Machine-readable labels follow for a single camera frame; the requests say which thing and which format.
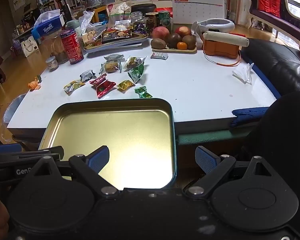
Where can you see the red snack packet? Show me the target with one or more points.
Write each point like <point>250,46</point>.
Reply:
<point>101,85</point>

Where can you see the cluttered bookshelf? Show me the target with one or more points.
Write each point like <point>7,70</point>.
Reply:
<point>65,0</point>

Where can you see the red and yellow apple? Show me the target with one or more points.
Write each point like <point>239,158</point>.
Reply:
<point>183,30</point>

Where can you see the small tangerine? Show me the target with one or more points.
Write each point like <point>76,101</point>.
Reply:
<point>182,46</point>

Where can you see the dark snack box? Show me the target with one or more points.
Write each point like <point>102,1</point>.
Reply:
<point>115,36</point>

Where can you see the white desk calendar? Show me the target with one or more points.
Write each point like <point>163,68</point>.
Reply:
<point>197,8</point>

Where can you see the small grey snack packet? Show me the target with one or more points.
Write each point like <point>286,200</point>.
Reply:
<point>87,75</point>

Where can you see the pink and white snack bag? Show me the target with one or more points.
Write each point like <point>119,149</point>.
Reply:
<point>120,12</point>

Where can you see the dark drink can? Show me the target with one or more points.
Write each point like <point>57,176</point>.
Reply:
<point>151,22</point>

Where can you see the small lidded glass jar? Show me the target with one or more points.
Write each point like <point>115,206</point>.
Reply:
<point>52,63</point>

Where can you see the crumpled white tissue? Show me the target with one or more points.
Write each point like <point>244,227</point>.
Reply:
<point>243,74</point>

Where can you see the yellow and green snack packet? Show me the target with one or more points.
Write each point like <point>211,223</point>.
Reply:
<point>73,86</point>

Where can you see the white rolled cushion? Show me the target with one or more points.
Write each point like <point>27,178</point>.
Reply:
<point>225,38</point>

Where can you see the tangerine peel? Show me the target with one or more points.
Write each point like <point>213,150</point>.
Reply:
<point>33,85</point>

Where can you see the empty glass jar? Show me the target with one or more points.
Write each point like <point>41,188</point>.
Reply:
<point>136,18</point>

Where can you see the person's black clothing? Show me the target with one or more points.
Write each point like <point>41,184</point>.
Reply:
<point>285,135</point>

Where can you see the green and gold snack packet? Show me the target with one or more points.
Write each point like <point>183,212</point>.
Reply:
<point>133,62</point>

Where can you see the orange case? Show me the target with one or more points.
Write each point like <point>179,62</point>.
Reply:
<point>220,51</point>

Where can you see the gold metal tin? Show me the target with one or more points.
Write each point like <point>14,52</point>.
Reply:
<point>110,130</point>

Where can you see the blue cloth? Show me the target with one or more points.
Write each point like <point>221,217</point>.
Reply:
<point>250,113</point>

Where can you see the dark passion fruit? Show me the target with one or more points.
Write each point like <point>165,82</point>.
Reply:
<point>173,40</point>

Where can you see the blue tissue box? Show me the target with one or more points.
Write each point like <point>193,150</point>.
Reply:
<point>48,28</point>

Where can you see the dark chaise longue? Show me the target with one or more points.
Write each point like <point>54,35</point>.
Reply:
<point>290,17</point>

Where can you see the red cushion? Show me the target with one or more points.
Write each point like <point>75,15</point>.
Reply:
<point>268,2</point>

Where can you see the clear plastic bin liner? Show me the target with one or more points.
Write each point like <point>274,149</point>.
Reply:
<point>13,107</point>

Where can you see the black leather sofa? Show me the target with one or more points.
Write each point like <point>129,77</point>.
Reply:
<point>272,65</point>

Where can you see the red tin can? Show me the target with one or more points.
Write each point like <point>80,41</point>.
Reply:
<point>72,47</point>

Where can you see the long grey snack bar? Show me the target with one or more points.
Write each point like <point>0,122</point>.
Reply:
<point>112,57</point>

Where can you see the yellow wooden box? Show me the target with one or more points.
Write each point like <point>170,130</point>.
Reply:
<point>100,15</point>

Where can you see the green candy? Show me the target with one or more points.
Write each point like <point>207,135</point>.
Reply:
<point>143,93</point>

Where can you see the beige snack packet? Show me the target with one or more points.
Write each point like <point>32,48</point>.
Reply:
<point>88,37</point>

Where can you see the pale red apple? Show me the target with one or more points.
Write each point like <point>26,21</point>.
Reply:
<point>160,32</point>

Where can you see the wall paper sheet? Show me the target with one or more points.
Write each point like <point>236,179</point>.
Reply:
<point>21,1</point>

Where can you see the white neck massager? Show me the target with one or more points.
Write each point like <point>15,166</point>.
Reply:
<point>220,25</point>

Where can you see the yellow fruit tray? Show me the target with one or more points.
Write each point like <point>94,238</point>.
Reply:
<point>173,50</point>

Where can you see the purple wrapped candies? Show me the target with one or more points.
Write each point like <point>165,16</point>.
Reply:
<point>140,28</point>

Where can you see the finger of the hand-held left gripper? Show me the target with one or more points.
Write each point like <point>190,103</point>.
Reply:
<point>52,152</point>
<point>8,148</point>

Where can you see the large clear glass jar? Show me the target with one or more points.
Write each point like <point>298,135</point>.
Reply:
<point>55,52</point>

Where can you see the clear plastic bag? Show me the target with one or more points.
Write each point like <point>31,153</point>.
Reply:
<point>86,21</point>

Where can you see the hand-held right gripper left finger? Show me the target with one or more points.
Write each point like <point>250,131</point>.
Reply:
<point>98,158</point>

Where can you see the white paper bag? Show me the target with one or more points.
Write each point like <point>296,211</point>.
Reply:
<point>28,47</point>

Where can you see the metal snack tray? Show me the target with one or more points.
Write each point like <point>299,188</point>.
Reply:
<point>115,45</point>

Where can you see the gold candy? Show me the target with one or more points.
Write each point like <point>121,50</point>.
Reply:
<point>125,84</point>

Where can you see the mint green bottle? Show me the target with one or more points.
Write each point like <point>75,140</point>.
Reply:
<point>74,27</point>

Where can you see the green triangular snack packet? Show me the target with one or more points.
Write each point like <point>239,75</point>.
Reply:
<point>137,73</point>

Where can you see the clear cookie packet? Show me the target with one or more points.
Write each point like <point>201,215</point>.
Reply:
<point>110,67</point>

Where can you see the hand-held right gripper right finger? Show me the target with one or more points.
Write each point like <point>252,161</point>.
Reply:
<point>206,160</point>

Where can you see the green drink can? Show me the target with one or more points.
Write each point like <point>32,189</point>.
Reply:
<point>164,20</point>

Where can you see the brown kiwi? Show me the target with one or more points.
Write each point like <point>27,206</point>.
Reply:
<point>189,41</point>
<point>158,43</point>

